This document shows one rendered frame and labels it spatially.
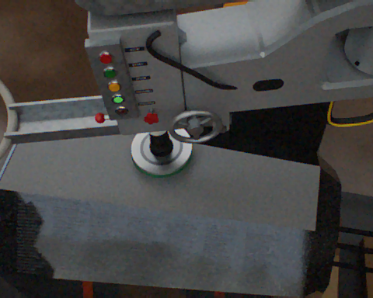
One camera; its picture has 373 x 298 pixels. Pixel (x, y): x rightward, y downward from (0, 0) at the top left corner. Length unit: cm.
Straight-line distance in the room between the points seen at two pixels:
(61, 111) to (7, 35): 207
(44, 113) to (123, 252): 54
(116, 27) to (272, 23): 39
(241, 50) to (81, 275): 101
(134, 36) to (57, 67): 217
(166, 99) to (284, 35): 35
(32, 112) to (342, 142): 177
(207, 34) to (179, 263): 80
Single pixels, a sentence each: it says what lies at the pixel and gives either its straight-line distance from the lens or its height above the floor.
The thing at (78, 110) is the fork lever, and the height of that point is 108.
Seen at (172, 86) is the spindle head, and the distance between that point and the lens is 124.
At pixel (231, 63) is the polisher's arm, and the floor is 138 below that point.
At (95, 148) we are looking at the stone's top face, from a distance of 178.
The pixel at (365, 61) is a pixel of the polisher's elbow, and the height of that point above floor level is 129.
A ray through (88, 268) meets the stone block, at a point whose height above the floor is 64.
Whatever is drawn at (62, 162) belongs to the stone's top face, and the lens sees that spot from 178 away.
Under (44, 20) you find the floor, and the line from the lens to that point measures 361.
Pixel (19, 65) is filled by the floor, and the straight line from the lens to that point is 336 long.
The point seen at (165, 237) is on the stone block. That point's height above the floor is 76.
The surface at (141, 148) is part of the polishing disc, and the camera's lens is 167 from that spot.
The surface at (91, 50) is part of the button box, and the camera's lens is 112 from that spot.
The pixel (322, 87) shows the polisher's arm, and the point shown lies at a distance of 137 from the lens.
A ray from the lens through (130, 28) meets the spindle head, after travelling 109.
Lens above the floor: 227
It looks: 58 degrees down
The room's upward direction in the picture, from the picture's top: 7 degrees counter-clockwise
